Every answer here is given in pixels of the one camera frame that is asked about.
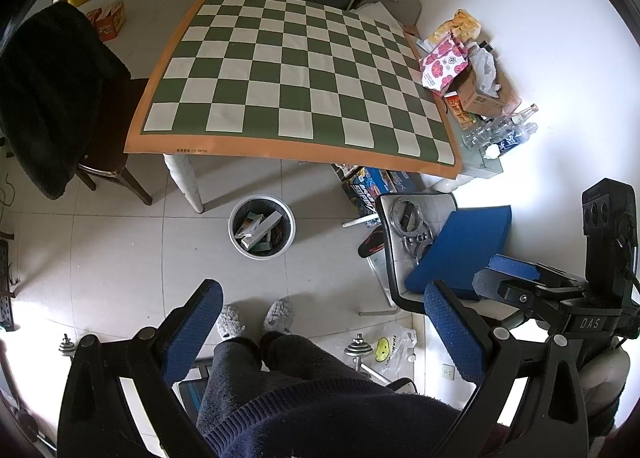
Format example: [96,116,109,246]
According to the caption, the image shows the black coat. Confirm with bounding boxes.
[0,2,132,201]

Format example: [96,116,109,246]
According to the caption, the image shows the red cardboard box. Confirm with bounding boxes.
[85,0,127,42]

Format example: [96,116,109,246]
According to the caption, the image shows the large silver metal ring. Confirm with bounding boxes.
[391,198,427,235]

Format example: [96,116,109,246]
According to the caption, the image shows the white plastic bag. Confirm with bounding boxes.
[467,45,501,98]

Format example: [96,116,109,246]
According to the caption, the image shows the white black chair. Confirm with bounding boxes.
[375,192,526,333]

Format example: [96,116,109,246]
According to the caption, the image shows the blue label plastic bottle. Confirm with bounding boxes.
[482,122,538,159]

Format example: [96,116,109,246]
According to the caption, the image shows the white table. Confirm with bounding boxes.
[164,22,506,215]

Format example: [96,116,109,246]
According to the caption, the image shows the dark wooden chair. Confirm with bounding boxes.
[75,78,153,206]

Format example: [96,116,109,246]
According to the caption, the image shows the clear plastic bottles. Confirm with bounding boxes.
[462,105,540,149]

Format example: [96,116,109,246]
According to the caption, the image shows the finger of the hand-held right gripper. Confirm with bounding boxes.
[487,254,583,289]
[472,269,586,311]

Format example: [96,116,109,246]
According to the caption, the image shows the yellow snack bag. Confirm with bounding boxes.
[427,9,482,46]

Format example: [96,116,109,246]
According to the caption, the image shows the white trash bin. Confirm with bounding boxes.
[228,195,297,259]

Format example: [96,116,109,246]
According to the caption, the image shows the blue seat cushion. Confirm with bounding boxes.
[404,205,513,301]

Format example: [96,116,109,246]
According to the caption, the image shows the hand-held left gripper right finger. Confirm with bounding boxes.
[424,280,591,458]

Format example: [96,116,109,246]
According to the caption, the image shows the black red slipper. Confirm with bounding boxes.
[357,228,386,259]

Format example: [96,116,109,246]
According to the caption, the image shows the orange snack packets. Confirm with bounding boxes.
[445,92,476,131]

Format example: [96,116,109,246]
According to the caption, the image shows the person's left leg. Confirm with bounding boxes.
[197,335,262,439]

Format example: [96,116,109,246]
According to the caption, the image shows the white bag with yellow face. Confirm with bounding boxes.
[372,325,418,379]

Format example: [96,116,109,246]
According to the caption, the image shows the grey rounded cushion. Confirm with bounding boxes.
[580,350,632,400]

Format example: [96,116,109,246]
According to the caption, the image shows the grey fuzzy slipper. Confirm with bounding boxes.
[262,299,296,336]
[217,304,248,339]

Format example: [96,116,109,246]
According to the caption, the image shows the green white checkered tablecloth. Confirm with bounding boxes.
[124,0,463,181]

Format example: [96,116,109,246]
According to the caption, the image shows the pink floral tissue pack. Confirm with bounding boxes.
[419,32,473,91]

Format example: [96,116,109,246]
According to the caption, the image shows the small silver metal ring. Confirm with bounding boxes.
[405,233,434,259]

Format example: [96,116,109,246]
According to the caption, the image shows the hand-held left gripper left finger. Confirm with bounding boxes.
[57,279,223,458]

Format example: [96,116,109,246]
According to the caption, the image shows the black perforated rack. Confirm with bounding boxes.
[0,239,18,333]

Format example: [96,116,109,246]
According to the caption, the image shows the person's dark blue sweater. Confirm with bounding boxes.
[200,378,501,458]

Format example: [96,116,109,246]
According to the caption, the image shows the brown cardboard box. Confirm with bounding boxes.
[442,55,521,119]

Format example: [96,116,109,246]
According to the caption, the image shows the blue colourful toy box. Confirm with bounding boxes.
[340,165,426,216]

